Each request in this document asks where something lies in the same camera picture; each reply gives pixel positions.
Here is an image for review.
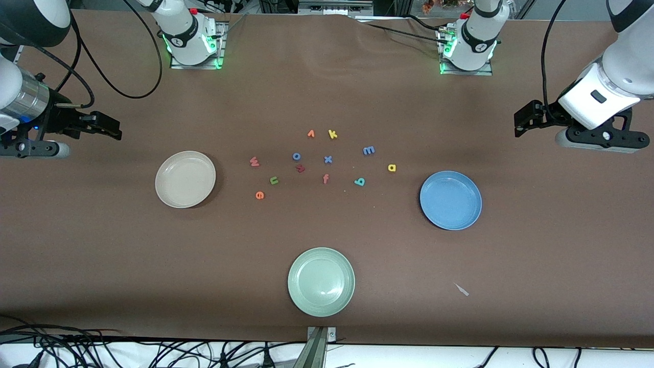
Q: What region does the beige round plate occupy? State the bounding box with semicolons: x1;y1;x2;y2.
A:
155;151;217;209

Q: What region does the blue round plate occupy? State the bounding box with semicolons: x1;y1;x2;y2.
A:
419;171;482;231

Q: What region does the orange dried plant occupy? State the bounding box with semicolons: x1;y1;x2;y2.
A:
422;0;473;13

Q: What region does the brown table cover sheet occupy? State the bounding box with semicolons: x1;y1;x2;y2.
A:
0;9;654;349

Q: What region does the pale green round plate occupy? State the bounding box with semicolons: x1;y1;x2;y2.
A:
287;247;356;317

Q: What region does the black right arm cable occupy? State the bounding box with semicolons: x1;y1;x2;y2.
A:
20;0;164;108

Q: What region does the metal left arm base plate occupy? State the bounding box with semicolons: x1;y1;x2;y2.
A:
439;28;494;76

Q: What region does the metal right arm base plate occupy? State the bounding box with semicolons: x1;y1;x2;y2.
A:
170;21;227;70

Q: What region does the black cable on table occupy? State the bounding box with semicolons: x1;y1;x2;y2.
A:
350;14;451;41

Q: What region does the black floor cable tangle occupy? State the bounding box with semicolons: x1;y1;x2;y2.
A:
0;316;307;368

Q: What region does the silver aluminium frame rail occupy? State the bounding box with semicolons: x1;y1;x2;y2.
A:
298;0;373;15

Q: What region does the metal table edge bracket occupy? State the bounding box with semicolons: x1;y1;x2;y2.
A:
294;326;337;368

